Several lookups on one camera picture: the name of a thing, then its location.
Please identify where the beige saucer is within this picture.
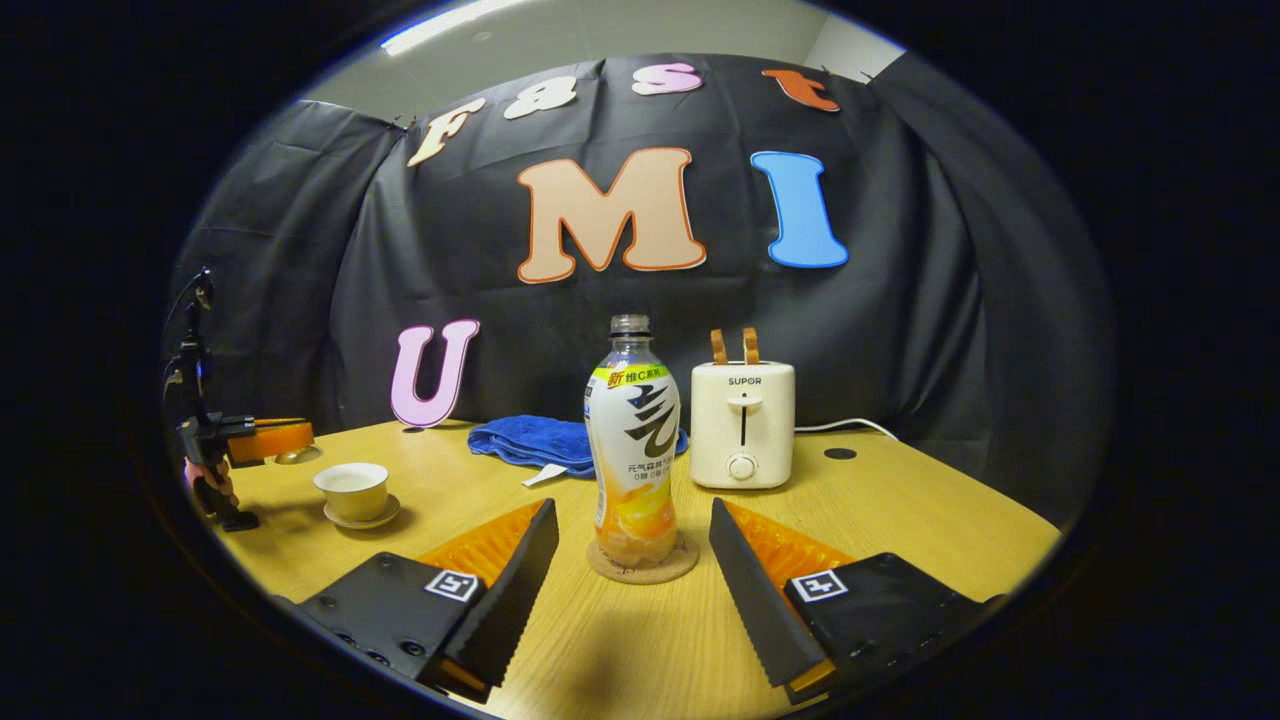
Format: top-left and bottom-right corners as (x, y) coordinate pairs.
(322, 494), (402, 530)

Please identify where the white toaster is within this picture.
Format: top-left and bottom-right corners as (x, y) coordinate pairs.
(690, 360), (797, 491)

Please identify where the labelled plastic water bottle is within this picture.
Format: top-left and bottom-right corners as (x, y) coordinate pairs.
(584, 314), (683, 569)

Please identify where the ceiling light panel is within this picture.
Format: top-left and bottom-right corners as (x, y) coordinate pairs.
(380, 0), (531, 56)

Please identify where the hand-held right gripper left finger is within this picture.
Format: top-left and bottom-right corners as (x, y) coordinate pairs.
(298, 498), (560, 703)

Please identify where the beige teacup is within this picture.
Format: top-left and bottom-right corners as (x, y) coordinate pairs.
(313, 462), (390, 523)

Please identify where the white toaster cable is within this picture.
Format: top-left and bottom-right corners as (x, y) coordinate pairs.
(795, 418), (901, 442)

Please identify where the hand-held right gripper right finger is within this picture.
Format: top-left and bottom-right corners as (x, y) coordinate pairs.
(709, 498), (1001, 704)

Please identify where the round cork coaster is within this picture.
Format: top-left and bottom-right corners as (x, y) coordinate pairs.
(587, 535), (700, 585)

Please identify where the black backdrop cloth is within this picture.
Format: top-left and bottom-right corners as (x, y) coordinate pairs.
(165, 50), (1116, 521)

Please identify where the blue towel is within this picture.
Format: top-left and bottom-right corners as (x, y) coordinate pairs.
(467, 415), (689, 488)

